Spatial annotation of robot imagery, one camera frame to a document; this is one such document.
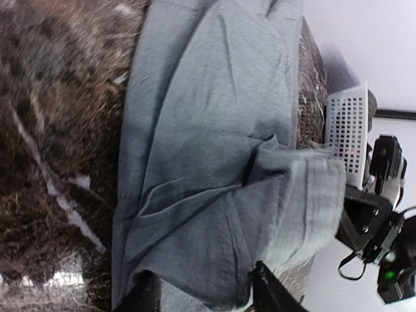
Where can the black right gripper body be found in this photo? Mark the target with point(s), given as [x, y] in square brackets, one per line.
[369, 225]

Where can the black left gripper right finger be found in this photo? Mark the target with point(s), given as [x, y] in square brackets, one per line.
[269, 295]

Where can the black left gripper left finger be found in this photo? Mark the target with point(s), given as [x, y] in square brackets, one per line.
[145, 296]

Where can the light grey plastic basket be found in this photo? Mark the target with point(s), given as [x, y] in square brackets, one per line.
[346, 132]

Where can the grey long sleeve shirt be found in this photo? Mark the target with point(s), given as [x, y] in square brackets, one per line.
[209, 177]

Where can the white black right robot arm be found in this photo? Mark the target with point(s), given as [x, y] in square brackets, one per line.
[396, 275]

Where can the black striped shirt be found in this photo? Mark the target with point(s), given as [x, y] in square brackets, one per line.
[372, 108]

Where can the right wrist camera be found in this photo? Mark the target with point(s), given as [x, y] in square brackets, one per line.
[388, 166]

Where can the black right frame post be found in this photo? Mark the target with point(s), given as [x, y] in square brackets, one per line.
[405, 115]

